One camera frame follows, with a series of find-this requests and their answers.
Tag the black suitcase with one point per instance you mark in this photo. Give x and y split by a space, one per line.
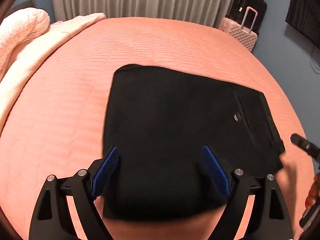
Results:
238 9

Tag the black pants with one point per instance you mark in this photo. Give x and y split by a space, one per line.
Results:
160 120

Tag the white pink folded blanket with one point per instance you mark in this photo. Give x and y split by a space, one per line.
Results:
27 57

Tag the person's right hand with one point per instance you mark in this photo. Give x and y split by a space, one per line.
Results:
313 193

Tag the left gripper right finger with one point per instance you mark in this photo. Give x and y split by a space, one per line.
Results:
255 207

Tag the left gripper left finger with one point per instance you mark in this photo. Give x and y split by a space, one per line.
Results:
51 216

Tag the pink quilted bedspread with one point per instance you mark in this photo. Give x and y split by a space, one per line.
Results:
56 124

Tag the pink hard-shell suitcase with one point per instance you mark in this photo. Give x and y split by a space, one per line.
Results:
247 37

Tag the pink knitted pillow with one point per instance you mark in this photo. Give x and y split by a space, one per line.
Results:
21 26

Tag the dark wall-mounted television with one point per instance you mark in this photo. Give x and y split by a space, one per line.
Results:
303 15

